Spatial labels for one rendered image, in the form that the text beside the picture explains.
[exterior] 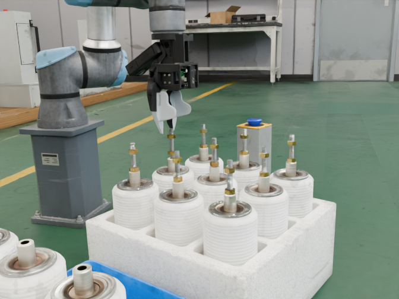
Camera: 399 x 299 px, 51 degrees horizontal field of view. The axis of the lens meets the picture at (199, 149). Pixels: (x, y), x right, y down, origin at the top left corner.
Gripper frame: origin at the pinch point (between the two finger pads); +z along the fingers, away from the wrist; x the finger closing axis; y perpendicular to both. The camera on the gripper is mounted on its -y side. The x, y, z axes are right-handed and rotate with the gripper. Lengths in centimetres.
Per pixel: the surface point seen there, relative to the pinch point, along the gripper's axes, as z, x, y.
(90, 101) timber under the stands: 32, 200, -236
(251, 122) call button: 3.0, 26.5, 9.0
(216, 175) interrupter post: 9.0, -1.8, 14.3
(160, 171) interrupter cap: 10.1, -2.1, -0.1
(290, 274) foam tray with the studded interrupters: 24.3, -6.5, 32.6
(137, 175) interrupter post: 8.2, -12.0, 1.6
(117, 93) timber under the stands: 31, 253, -250
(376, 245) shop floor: 35, 36, 41
